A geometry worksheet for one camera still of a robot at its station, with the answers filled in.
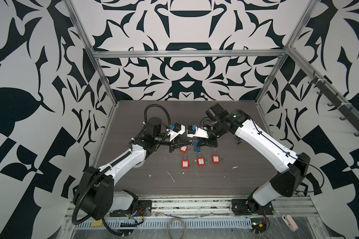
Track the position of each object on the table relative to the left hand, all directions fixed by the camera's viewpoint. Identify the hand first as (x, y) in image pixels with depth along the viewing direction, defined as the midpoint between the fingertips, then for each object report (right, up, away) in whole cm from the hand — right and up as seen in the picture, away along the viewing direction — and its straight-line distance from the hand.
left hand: (193, 139), depth 72 cm
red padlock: (-4, -9, +22) cm, 24 cm away
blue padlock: (+4, -9, +22) cm, 25 cm away
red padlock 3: (+15, -14, +18) cm, 27 cm away
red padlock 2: (+6, -15, +18) cm, 24 cm away
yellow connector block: (-45, -39, -1) cm, 59 cm away
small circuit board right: (+31, -40, -1) cm, 51 cm away
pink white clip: (+44, -37, -3) cm, 57 cm away
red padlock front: (-3, -16, +16) cm, 23 cm away
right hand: (+2, -1, +2) cm, 3 cm away
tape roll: (-29, -17, +15) cm, 37 cm away
